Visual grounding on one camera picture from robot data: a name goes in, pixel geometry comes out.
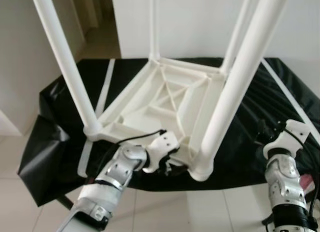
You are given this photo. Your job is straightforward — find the pink plastic object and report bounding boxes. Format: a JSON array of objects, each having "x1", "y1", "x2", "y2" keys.
[{"x1": 299, "y1": 174, "x2": 314, "y2": 193}]

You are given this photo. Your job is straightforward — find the black metal table leg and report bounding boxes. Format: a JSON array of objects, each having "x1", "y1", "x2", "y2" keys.
[
  {"x1": 57, "y1": 196, "x2": 74, "y2": 211},
  {"x1": 262, "y1": 214, "x2": 276, "y2": 226}
]

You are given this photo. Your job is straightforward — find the black plastic table cover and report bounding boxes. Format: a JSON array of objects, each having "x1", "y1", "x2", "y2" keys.
[{"x1": 17, "y1": 57, "x2": 320, "y2": 208}]

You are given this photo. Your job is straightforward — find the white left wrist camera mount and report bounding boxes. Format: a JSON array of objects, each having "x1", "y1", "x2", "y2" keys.
[{"x1": 142, "y1": 131, "x2": 180, "y2": 174}]

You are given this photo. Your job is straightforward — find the white plastic children table top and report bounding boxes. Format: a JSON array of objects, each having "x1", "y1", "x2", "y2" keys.
[{"x1": 82, "y1": 57, "x2": 262, "y2": 182}]

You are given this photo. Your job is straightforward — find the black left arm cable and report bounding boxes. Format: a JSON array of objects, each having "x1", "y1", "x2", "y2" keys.
[{"x1": 85, "y1": 129, "x2": 167, "y2": 184}]

